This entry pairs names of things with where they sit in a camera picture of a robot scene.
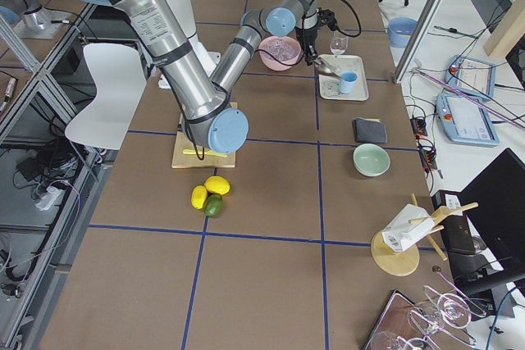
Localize green lime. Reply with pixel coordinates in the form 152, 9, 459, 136
203, 194, 223, 217

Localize upside-down wine glass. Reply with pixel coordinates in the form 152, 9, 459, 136
408, 266, 487, 348

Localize yellow plastic knife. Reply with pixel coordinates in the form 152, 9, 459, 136
182, 148, 228, 158

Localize blue bowl on desk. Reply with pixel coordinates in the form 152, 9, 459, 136
387, 17, 418, 48

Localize yellow lemon left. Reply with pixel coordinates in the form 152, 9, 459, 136
190, 185, 208, 210

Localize far teach pendant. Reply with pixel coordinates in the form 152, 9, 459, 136
445, 55, 496, 101

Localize clear wine glass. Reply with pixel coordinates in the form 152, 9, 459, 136
329, 30, 349, 57

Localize yellow lemon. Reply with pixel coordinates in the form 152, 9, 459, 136
190, 185, 208, 210
204, 175, 231, 195

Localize aluminium frame post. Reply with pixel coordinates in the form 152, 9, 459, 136
393, 0, 443, 84

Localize white chair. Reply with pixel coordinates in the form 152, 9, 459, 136
65, 43, 147, 150

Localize cream serving tray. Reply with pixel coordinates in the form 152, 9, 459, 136
318, 54, 368, 101

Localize wooden cutting board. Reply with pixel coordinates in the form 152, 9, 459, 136
171, 125, 236, 169

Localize pink bowl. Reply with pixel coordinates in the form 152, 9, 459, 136
258, 36, 302, 71

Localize blue plastic cup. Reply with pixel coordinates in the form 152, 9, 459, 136
339, 70, 358, 94

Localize grey folded cloth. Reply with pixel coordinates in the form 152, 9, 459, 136
353, 117, 388, 143

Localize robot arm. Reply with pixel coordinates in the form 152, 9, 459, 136
81, 0, 317, 153

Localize near teach pendant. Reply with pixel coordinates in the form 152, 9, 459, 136
436, 93, 500, 147

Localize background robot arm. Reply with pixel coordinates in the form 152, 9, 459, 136
1, 0, 59, 39

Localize black monitor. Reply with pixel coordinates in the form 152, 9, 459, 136
459, 148, 524, 295

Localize white carton box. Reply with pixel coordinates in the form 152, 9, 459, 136
381, 204, 434, 252

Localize yellow lemon upper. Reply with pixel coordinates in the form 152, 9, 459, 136
204, 175, 231, 195

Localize steel ice scoop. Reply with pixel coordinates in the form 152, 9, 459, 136
313, 57, 340, 78

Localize clear ice cubes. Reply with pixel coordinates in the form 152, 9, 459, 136
264, 38, 299, 62

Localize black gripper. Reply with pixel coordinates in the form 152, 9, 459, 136
295, 8, 337, 66

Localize green ceramic bowl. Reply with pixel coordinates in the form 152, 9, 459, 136
353, 143, 390, 177

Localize teach pendant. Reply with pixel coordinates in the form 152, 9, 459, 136
436, 93, 500, 147
445, 55, 496, 101

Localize wooden mug tree stand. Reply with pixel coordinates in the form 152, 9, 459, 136
371, 193, 478, 276

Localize dark wooden tray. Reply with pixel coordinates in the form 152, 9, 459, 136
362, 289, 431, 350

